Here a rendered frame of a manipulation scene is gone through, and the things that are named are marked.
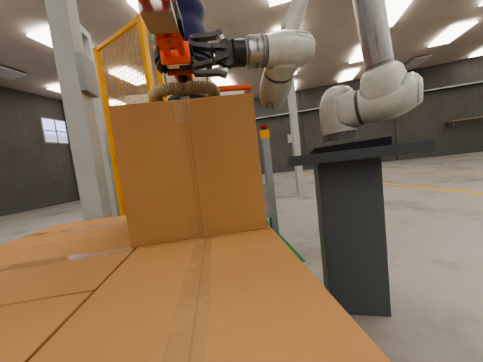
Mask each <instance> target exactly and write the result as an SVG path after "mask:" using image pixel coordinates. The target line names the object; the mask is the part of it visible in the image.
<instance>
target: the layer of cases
mask: <svg viewBox="0 0 483 362"><path fill-rule="evenodd" d="M0 362H391V361H390V359H389V358H388V357H387V356H386V355H385V354H384V353H383V352H382V351H381V350H380V349H379V348H378V346H377V345H376V344H375V343H374V342H373V341H372V339H371V338H370V337H369V336H368V335H367V334H366V333H365V332H364V331H363V330H362V329H361V328H360V326H359V325H358V324H357V323H356V322H355V321H354V319H353V318H352V317H351V316H350V315H349V314H348V312H347V311H346V310H345V309H344V308H343V307H342V306H341V305H340V304H339V303H338V302H337V301H336V299H335V298H334V297H333V296H332V295H331V294H330V293H329V291H328V290H327V289H326V288H325V287H324V286H323V285H322V284H321V283H320V282H319V281H318V280H317V278H316V277H315V276H314V275H313V274H312V273H311V271H310V270H309V269H308V268H307V267H306V266H305V264H304V263H303V262H302V261H301V260H300V259H299V258H298V257H297V256H296V255H295V254H294V253H293V251H292V250H291V249H290V248H289V247H288V246H287V244H286V243H285V242H284V241H283V240H282V239H281V238H280V237H279V236H278V235H277V234H276V233H275V231H274V230H273V229H272V228H271V227H270V226H269V224H268V223H267V228H263V229H257V230H252V231H242V232H237V233H228V234H223V235H217V236H208V237H203V238H193V239H188V240H182V241H173V242H167V243H158V244H153V245H148V246H138V247H133V248H132V247H131V244H130V239H129V230H128V225H127V217H126V215H120V216H114V217H109V218H99V219H93V220H88V221H78V222H72V223H62V224H57V225H54V226H51V227H49V228H46V229H43V230H41V231H38V232H35V233H32V234H29V235H27V236H24V237H21V238H18V239H16V240H13V241H10V242H8V243H5V244H2V245H0Z"/></svg>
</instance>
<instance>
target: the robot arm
mask: <svg viewBox="0 0 483 362"><path fill-rule="evenodd" d="M352 3H353V7H354V14H355V19H356V25H357V30H358V34H359V41H360V45H361V49H362V57H363V61H364V68H365V73H364V74H363V76H362V78H361V80H360V89H359V90H353V89H352V88H351V87H349V86H347V85H336V86H334V87H332V88H329V89H328V90H327V91H326V92H325V93H324V94H323V96H322V98H321V103H320V109H319V116H320V124H321V131H322V135H323V144H322V145H321V147H327V146H332V145H337V144H345V143H351V142H356V141H364V140H365V138H359V134H358V129H357V127H360V126H362V125H365V124H373V123H377V122H381V121H386V120H389V119H393V118H396V117H398V116H401V115H403V114H405V113H407V112H408V111H411V110H412V109H414V108H415V107H416V106H418V105H419V104H420V103H422V102H423V78H422V77H421V76H420V75H419V74H418V73H416V72H413V71H412V72H409V73H408V72H407V70H406V69H405V66H404V64H402V63H401V62H399V61H395V59H394V55H393V49H392V41H391V36H390V28H389V23H388V18H387V10H386V5H385V0H352ZM307 4H308V0H291V2H290V8H289V11H288V14H287V19H286V23H285V28H284V29H281V30H276V31H273V32H270V33H267V34H248V35H247V36H246V39H244V38H236V39H231V40H230V39H227V38H225V37H224V35H223V33H222V29H217V30H216V31H215V32H204V33H197V34H189V38H188V42H189V44H192V47H193V50H199V51H205V52H212V53H215V55H216V56H215V57H212V58H210V59H207V60H202V61H199V62H195V63H188V64H177V65H166V66H167V69H178V68H180V71H192V72H193V74H194V76H195V77H221V78H227V73H228V70H229V69H231V68H239V67H245V66H247V68H249V69H255V68H264V72H263V74H262V79H261V83H260V88H259V98H260V101H261V103H262V105H263V106H264V107H265V108H267V109H269V110H276V109H278V108H280V107H281V106H282V105H283V104H284V102H285V101H286V99H287V97H288V94H289V92H290V89H291V86H292V83H293V75H294V73H295V71H296V70H297V69H298V68H301V67H303V66H305V65H307V64H308V63H309V62H310V61H312V60H313V58H314V55H315V51H316V41H315V39H314V37H313V35H312V34H311V33H310V32H307V31H303V30H300V26H301V23H302V20H303V16H304V13H305V9H306V7H307ZM214 40H220V42H219V43H218V44H217V43H211V44H210V43H204V42H207V41H214ZM217 65H220V66H222V67H224V68H222V69H221V70H219V69H211V70H201V69H204V68H208V67H211V66H217Z"/></svg>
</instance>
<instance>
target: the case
mask: <svg viewBox="0 0 483 362"><path fill-rule="evenodd" d="M109 115H110V121H111V129H112V134H113V138H114V146H115V151H116V160H117V164H118V169H119V177H120V182H121V190H122V195H123V200H124V208H125V213H126V221H127V225H128V230H129V239H130V244H131V247H132V248H133V247H138V246H148V245H153V244H158V243H167V242H173V241H182V240H188V239H193V238H203V237H208V236H217V235H223V234H228V233H237V232H242V231H252V230H257V229H263V228H267V217H266V210H265V198H264V191H263V184H262V172H261V164H260V158H259V145H258V138H257V126H256V119H255V112H254V100H253V94H252V93H243V94H235V95H227V96H211V97H203V98H189V99H180V100H172V101H157V102H149V103H133V104H125V105H117V106H109Z"/></svg>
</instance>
